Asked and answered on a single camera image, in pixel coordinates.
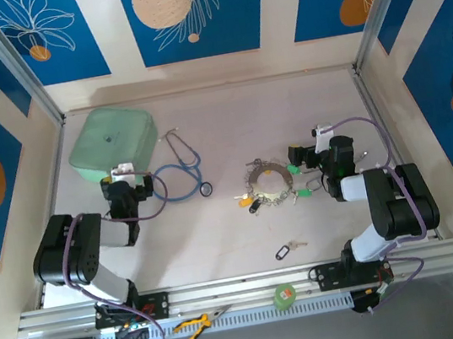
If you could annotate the green key tag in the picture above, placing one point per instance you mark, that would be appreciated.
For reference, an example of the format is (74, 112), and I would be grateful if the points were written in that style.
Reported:
(303, 194)
(293, 168)

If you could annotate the metal keyring disc with keys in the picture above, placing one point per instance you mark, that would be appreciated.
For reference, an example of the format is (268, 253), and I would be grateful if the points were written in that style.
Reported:
(256, 182)

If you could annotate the black key tag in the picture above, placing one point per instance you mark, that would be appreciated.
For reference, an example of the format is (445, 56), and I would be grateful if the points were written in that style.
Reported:
(253, 207)

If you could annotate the yellow key tag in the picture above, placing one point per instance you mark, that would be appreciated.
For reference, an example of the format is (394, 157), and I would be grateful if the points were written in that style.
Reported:
(242, 204)

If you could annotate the silver key with black tag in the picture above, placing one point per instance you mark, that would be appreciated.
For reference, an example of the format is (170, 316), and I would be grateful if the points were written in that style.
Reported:
(295, 245)

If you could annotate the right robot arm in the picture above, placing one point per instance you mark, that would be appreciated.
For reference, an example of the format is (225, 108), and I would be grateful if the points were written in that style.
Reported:
(402, 203)

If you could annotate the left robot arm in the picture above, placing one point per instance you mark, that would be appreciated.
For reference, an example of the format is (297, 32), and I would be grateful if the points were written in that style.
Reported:
(72, 252)

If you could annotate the small silver hook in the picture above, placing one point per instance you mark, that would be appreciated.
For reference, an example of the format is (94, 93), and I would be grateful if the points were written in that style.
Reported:
(363, 154)

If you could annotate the mint green zip pouch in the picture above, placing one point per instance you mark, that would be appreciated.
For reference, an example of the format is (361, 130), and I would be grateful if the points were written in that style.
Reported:
(111, 140)

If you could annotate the blue stethoscope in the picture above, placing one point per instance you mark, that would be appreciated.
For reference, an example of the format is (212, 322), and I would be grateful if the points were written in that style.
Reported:
(206, 188)

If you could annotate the green tape roll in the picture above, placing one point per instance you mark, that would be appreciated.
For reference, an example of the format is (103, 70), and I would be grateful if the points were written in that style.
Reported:
(284, 297)

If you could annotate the yellow black pliers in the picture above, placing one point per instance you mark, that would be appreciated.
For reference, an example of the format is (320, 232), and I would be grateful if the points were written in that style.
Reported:
(198, 322)

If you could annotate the blue panel with beige circle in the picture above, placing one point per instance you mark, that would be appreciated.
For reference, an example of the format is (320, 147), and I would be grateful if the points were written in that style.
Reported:
(229, 15)

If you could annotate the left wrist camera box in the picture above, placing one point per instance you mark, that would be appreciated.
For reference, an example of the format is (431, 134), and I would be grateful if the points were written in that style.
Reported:
(122, 170)

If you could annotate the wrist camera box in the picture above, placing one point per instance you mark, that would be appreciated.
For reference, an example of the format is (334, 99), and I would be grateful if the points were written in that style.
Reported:
(324, 135)
(122, 170)

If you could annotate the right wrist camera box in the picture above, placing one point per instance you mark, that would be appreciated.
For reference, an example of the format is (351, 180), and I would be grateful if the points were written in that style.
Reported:
(324, 135)

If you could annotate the long aluminium base rail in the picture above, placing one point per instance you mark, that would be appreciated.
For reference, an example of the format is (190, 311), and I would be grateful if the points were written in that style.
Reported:
(236, 293)

